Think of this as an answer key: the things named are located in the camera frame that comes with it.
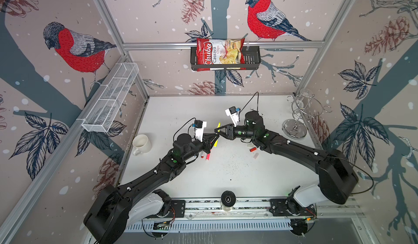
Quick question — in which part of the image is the black wire wall basket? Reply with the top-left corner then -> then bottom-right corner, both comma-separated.
190,47 -> 261,72

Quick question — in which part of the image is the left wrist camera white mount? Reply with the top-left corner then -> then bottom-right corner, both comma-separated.
192,120 -> 207,142

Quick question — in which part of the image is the red cassava chips bag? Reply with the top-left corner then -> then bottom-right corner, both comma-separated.
196,38 -> 245,72

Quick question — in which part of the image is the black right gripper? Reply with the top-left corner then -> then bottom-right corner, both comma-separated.
214,124 -> 256,143

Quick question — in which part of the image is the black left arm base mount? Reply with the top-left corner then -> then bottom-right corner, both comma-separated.
154,200 -> 186,219

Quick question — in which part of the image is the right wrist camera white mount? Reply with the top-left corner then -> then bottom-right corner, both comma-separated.
225,106 -> 241,127

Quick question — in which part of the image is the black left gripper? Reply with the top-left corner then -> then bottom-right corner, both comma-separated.
181,133 -> 219,163

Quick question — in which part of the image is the white wire mesh shelf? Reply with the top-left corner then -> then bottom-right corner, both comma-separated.
82,62 -> 139,133

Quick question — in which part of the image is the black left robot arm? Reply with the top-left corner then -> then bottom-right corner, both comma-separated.
83,133 -> 219,244

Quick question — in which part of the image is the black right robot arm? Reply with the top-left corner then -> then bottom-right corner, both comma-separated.
215,111 -> 359,216

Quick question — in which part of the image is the chrome spiral glass holder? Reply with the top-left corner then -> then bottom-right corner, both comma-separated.
282,88 -> 333,139

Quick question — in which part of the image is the black round knob on rail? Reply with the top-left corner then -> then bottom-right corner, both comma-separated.
221,190 -> 236,208

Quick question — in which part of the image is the aluminium frame crossbar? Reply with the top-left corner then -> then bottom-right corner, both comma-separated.
122,40 -> 325,51

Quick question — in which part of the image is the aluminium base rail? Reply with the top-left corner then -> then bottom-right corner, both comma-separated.
172,197 -> 366,220

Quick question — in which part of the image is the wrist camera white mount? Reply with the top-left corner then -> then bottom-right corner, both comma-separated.
192,120 -> 207,142
225,106 -> 241,127

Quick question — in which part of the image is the white ceramic mug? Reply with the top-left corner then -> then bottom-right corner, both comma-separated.
132,134 -> 152,155

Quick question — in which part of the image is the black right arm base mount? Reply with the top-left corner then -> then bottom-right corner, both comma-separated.
269,198 -> 317,217

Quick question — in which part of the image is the yellow highlighter pen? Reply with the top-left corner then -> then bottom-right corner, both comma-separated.
213,122 -> 222,148

